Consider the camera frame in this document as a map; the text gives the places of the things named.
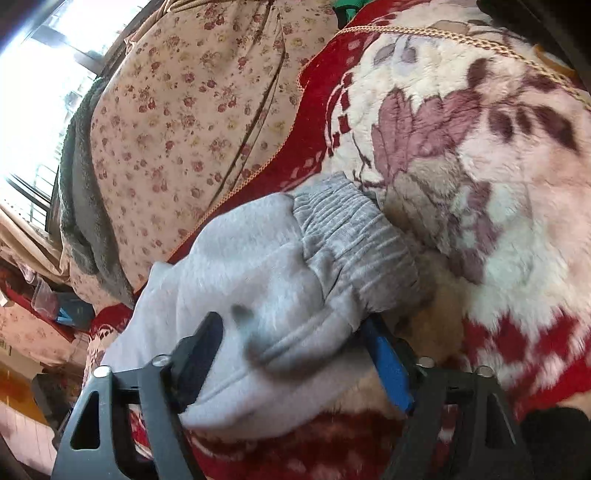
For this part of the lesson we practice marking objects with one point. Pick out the black cloth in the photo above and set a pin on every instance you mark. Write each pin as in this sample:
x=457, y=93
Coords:
x=568, y=27

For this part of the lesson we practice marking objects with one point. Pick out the beige curtain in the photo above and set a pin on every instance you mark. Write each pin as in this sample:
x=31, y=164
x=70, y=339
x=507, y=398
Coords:
x=27, y=244

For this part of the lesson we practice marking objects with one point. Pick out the green cloth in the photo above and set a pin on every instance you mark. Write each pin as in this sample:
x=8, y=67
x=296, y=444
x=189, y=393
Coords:
x=346, y=9

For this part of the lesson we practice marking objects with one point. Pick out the grey fleece garment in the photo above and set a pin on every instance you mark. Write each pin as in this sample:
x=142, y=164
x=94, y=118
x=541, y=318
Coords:
x=83, y=207

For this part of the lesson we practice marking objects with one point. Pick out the grey pants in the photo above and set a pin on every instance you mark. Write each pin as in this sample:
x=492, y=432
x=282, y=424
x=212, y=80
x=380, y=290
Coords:
x=258, y=258

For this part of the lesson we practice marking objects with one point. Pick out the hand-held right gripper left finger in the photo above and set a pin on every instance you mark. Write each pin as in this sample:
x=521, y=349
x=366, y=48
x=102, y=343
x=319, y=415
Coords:
x=203, y=360

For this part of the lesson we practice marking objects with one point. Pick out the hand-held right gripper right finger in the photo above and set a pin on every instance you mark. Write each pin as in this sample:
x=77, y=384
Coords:
x=388, y=369

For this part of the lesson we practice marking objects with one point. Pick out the floral print quilt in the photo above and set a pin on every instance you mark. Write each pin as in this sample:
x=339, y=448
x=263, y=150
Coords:
x=184, y=115

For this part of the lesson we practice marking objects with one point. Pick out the red floral plush blanket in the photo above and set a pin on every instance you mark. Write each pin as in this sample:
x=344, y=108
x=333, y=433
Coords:
x=461, y=184

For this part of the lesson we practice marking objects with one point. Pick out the window with black frame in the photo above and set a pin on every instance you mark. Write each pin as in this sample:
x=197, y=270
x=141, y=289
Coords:
x=41, y=69

